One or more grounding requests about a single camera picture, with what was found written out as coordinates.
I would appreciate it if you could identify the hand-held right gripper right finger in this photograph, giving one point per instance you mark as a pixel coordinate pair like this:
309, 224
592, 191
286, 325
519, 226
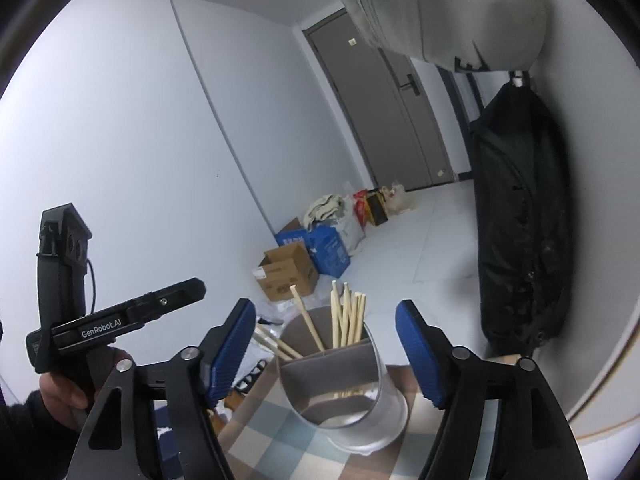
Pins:
420, 355

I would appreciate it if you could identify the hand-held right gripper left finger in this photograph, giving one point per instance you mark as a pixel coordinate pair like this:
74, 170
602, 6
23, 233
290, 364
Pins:
230, 352

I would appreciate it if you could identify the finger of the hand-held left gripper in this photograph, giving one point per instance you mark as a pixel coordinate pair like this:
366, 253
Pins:
175, 297

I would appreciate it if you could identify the white plastic utensil holder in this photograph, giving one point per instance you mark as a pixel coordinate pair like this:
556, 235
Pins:
345, 365

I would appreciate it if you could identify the bunch of wooden chopsticks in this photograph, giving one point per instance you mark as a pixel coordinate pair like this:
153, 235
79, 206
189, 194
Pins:
352, 320

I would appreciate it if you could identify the person's left forearm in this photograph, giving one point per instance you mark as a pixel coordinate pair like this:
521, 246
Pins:
30, 445

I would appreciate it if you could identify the person's left hand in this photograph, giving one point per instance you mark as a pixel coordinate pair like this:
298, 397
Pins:
60, 390

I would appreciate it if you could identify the clear plastic bags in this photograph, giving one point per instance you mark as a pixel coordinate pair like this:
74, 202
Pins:
280, 310

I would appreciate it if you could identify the brown cardboard box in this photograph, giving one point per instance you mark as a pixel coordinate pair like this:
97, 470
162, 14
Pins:
292, 275

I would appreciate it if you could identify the checkered tablecloth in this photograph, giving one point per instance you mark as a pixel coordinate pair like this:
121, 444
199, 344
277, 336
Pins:
300, 455

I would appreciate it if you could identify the blue cardboard box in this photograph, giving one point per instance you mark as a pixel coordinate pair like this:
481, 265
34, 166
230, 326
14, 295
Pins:
330, 250

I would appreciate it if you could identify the white plastic bag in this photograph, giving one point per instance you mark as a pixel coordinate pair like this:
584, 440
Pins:
352, 232

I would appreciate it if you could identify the yellow and black box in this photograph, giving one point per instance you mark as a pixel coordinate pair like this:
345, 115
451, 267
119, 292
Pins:
377, 210

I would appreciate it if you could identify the black jacket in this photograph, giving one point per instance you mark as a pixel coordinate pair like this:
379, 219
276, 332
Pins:
520, 235

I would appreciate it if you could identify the red snack bag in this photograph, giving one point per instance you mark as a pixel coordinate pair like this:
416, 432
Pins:
361, 205

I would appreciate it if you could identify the white cloth bag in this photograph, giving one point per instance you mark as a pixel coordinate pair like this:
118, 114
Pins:
325, 207

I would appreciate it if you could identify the white wood-trimmed panel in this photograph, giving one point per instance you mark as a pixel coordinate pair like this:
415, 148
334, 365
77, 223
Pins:
615, 400

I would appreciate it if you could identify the grey door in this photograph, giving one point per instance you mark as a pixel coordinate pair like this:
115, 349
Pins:
390, 125

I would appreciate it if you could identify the black coat rack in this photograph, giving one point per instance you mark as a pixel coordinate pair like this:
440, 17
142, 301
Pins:
457, 95

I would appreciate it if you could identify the grey backpack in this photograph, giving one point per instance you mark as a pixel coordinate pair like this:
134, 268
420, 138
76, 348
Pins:
450, 10

